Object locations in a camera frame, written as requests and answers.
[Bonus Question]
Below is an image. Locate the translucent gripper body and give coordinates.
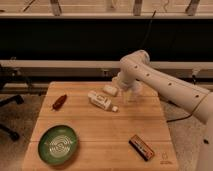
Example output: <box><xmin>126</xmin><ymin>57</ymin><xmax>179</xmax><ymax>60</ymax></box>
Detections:
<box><xmin>112</xmin><ymin>77</ymin><xmax>142</xmax><ymax>103</ymax></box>

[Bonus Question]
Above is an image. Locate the white plastic bottle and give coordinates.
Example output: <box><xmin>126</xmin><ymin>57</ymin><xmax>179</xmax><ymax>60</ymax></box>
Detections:
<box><xmin>88</xmin><ymin>91</ymin><xmax>118</xmax><ymax>112</ymax></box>

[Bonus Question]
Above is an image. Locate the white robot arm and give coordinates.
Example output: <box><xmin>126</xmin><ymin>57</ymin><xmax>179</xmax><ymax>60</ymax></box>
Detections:
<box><xmin>115</xmin><ymin>50</ymin><xmax>213</xmax><ymax>171</ymax></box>

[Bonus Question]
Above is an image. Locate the green ceramic bowl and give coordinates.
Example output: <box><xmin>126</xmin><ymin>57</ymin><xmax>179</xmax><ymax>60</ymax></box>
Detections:
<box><xmin>38</xmin><ymin>125</ymin><xmax>78</xmax><ymax>166</ymax></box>

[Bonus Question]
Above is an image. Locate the clear plastic cup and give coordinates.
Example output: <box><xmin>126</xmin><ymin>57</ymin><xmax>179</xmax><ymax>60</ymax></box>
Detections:
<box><xmin>123</xmin><ymin>81</ymin><xmax>142</xmax><ymax>103</ymax></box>

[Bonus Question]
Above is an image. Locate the small white soap bar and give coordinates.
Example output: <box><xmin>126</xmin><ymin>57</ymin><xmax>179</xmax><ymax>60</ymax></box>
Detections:
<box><xmin>103</xmin><ymin>85</ymin><xmax>118</xmax><ymax>96</ymax></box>

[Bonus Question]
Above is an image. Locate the dark rectangular snack box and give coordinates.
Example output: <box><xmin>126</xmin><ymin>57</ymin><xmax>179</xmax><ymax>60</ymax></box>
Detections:
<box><xmin>129</xmin><ymin>135</ymin><xmax>155</xmax><ymax>161</ymax></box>

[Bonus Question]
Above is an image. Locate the black office chair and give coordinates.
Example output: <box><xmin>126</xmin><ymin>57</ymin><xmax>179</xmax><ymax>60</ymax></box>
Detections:
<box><xmin>0</xmin><ymin>63</ymin><xmax>25</xmax><ymax>142</ymax></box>

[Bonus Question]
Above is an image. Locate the black hanging cable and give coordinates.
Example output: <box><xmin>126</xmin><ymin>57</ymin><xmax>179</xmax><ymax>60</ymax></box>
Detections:
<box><xmin>141</xmin><ymin>9</ymin><xmax>157</xmax><ymax>51</ymax></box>

